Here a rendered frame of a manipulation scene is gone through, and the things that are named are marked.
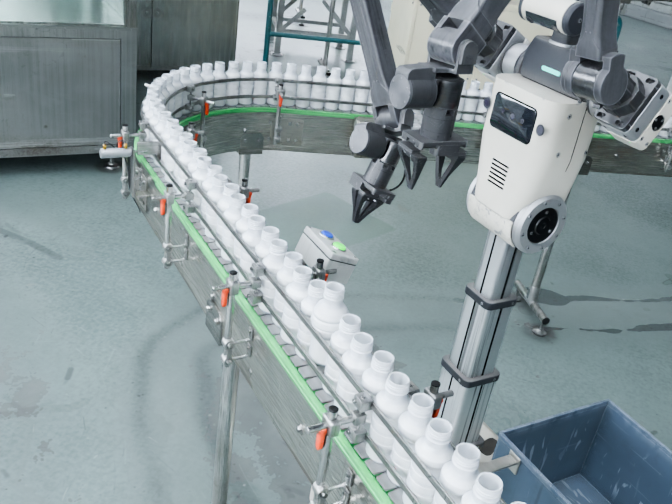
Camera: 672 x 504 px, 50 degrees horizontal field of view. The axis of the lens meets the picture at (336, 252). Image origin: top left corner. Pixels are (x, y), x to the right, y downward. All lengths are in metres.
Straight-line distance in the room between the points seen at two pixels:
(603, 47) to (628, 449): 0.83
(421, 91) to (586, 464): 0.98
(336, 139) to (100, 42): 1.88
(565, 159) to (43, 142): 3.43
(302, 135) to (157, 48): 3.73
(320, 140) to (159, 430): 1.30
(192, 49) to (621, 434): 5.58
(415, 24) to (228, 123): 2.72
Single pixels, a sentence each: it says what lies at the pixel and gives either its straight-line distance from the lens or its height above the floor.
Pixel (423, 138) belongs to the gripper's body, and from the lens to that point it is 1.28.
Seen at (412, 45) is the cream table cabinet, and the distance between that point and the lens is 5.43.
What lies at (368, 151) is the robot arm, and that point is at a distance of 1.56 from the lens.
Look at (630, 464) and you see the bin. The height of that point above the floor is 0.86.
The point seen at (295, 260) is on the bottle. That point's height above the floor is 1.16.
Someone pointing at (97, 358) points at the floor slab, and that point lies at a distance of 3.13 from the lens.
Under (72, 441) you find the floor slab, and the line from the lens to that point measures 2.77.
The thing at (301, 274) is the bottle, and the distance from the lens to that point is 1.44.
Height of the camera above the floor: 1.88
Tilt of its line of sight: 28 degrees down
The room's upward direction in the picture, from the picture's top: 9 degrees clockwise
